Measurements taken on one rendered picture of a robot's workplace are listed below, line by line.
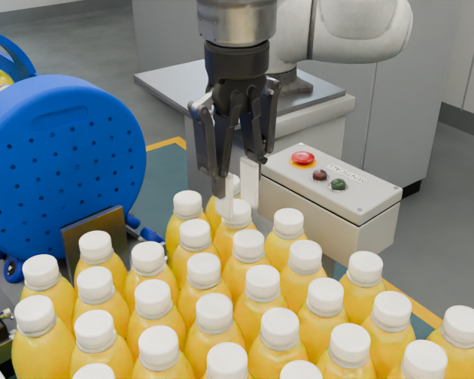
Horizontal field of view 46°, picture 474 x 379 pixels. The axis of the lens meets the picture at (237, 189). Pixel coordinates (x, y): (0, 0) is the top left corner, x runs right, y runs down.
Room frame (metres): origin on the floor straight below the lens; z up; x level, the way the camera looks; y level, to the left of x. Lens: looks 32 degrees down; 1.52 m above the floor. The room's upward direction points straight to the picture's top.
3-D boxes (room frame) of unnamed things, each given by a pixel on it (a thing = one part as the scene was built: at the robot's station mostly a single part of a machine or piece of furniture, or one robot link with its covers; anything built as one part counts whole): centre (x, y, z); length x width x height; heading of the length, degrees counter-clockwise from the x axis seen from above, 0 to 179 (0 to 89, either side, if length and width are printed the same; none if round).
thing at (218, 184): (0.60, 0.03, 1.16); 0.03 x 0.01 x 0.05; 131
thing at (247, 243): (0.56, -0.01, 1.09); 0.04 x 0.04 x 0.02
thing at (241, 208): (0.63, 0.00, 1.09); 0.04 x 0.04 x 0.02
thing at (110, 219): (0.68, 0.22, 0.99); 0.10 x 0.02 x 0.12; 132
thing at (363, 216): (0.72, -0.14, 1.05); 0.20 x 0.10 x 0.10; 42
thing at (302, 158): (0.76, -0.10, 1.11); 0.04 x 0.04 x 0.01
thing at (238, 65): (0.63, 0.00, 1.29); 0.08 x 0.07 x 0.09; 131
